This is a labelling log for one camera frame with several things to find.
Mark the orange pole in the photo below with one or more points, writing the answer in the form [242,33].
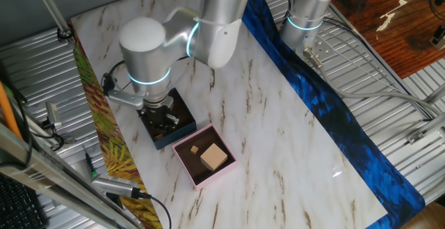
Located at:
[8,110]

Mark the grey metal rod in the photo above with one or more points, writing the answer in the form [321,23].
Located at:
[48,2]

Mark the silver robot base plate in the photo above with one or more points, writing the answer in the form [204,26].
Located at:
[325,48]

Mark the tiny wooden cube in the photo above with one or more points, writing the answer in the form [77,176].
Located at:
[194,149]

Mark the brown wood pattern board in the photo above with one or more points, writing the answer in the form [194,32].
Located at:
[400,23]

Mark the large wooden cube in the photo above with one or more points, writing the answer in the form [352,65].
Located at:
[213,156]

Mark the silver ribbed camera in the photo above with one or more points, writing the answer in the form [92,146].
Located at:
[114,185]

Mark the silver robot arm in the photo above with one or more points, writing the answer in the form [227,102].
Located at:
[149,48]

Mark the small grey device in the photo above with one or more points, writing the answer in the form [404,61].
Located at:
[438,38]

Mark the yellow green painted cloth strip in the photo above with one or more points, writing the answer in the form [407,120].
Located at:
[104,117]

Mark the aluminium frame beam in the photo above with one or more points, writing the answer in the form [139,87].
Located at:
[52,177]

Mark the aluminium rail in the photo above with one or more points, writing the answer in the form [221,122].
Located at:
[434,95]
[427,128]

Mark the black keyboard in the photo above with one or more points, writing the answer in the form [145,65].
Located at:
[17,204]

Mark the dark blue cardboard box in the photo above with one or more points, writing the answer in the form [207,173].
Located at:
[186,124]

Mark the pink cardboard box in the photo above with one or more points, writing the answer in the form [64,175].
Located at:
[215,178]

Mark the black rod base knob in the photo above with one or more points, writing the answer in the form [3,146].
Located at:
[65,35]

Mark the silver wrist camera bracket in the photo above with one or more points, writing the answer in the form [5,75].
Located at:
[127,99]

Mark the blue painted cloth strip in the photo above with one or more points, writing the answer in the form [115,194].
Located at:
[347,135]

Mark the white marble pattern mat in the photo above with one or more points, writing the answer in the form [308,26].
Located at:
[278,152]

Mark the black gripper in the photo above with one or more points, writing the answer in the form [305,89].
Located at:
[154,116]

